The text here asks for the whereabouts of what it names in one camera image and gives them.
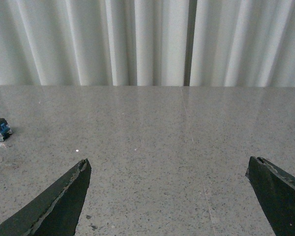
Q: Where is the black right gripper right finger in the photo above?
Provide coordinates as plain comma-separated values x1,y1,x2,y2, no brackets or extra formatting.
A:
245,156,295,236

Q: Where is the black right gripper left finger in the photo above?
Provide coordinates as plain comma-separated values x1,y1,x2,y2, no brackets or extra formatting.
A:
0,159,91,236

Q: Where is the white pleated curtain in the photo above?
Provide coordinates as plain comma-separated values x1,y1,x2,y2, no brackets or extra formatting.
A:
0,0,295,87

